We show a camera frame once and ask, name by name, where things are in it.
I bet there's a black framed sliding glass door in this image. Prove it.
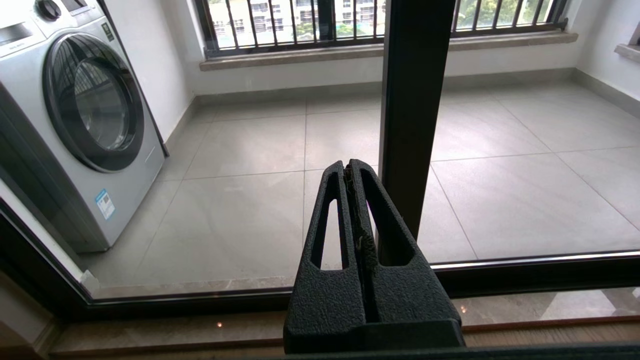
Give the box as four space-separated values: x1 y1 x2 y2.
0 0 457 315
417 0 640 299

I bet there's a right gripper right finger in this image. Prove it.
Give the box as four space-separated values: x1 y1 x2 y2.
348 159 463 326

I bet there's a black outer door frame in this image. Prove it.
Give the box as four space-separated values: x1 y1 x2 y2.
0 177 98 323

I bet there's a long black metal window railing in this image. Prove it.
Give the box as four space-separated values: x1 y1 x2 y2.
195 0 571 57

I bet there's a black window frame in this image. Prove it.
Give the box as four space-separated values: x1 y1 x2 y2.
316 0 337 42

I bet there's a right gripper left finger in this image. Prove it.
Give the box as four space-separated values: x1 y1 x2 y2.
283 160 368 354

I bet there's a short stone window sill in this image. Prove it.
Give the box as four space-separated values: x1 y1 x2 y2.
614 42 640 64

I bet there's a silver front-loading washing machine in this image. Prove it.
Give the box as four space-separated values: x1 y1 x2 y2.
0 0 169 253

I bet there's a long stone window sill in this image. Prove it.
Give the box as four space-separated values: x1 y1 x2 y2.
199 31 580 72

